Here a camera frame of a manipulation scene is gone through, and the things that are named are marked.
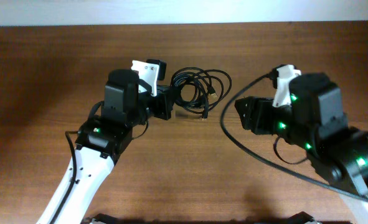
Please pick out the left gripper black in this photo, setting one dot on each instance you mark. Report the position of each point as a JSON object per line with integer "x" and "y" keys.
{"x": 163, "y": 95}

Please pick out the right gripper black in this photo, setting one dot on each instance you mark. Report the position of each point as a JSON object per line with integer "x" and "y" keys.
{"x": 261, "y": 113}

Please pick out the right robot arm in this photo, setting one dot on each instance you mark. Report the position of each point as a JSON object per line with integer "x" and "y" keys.
{"x": 313, "y": 119}

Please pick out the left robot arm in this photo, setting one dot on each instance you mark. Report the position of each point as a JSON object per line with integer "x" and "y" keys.
{"x": 132, "y": 96}

